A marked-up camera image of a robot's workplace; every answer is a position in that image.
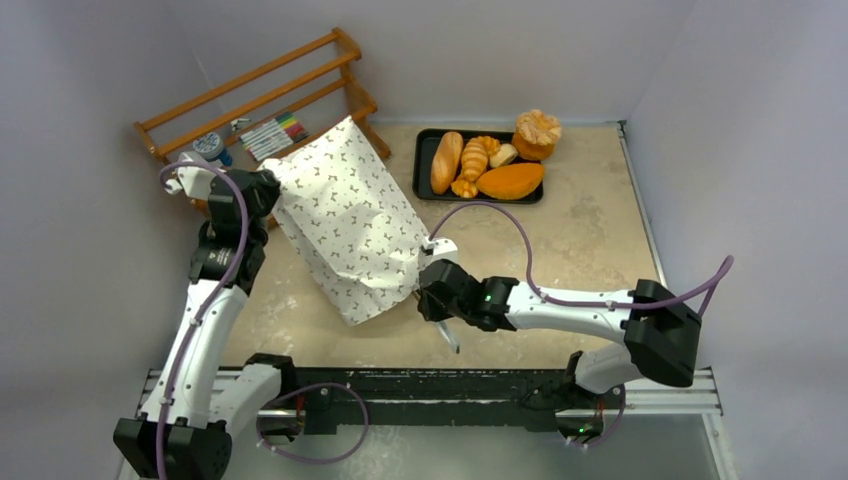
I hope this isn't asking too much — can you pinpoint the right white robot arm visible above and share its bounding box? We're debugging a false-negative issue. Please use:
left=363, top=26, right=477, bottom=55
left=418, top=260, right=702, bottom=407

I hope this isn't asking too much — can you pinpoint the round fake bread roll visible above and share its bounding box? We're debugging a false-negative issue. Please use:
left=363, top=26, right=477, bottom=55
left=476, top=163, right=546, bottom=200

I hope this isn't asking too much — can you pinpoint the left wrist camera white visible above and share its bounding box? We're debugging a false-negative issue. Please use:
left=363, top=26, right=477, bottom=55
left=162, top=151, right=221, bottom=201

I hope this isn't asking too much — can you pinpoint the long fake bread loaf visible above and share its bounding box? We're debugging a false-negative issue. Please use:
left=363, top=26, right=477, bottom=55
left=430, top=131, right=464, bottom=194

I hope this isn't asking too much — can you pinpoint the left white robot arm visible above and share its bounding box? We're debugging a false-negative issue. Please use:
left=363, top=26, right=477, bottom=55
left=113, top=160, right=298, bottom=479

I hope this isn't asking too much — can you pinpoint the pack of coloured markers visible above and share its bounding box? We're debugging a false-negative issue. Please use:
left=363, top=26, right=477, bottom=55
left=238, top=112, right=309, bottom=162

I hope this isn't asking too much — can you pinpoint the aluminium frame rail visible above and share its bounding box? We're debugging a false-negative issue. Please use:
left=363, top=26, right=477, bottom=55
left=138, top=368, right=723, bottom=419

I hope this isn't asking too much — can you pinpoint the fake croissant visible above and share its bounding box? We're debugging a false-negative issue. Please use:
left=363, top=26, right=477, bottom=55
left=460, top=137, right=489, bottom=182

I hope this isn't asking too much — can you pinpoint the braided fake bread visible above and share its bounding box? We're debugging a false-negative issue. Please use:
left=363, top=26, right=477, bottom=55
left=451, top=136, right=501, bottom=199

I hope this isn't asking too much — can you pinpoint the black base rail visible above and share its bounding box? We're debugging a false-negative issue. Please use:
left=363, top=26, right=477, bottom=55
left=247, top=353, right=626, bottom=439

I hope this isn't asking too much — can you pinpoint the black plastic tray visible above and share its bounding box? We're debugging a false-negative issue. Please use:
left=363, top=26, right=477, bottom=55
left=412, top=128, right=553, bottom=204

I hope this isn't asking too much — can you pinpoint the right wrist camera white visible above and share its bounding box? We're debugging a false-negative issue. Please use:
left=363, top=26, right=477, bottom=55
left=419, top=237, right=459, bottom=270

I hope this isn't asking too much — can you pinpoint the orange wooden rack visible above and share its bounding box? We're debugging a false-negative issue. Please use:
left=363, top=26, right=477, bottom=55
left=133, top=27, right=391, bottom=165

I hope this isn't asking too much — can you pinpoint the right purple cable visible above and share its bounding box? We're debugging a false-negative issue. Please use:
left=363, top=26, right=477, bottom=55
left=427, top=201, right=735, bottom=319

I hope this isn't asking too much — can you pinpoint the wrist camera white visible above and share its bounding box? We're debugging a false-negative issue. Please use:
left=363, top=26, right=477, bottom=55
left=419, top=237, right=459, bottom=270
left=162, top=151, right=221, bottom=201

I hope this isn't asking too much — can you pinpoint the fake muffin orange cup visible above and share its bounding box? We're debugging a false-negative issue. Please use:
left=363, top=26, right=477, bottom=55
left=512, top=109, right=562, bottom=161

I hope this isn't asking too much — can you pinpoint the patterned white paper bag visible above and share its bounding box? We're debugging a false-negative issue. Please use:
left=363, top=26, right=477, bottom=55
left=260, top=117, right=429, bottom=325

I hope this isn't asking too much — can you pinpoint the blue lid jar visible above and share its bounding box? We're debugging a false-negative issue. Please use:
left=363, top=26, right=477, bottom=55
left=191, top=132, right=233, bottom=167

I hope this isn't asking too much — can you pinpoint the seeded fake bread bun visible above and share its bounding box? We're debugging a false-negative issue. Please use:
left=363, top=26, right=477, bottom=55
left=489, top=143, right=518, bottom=169

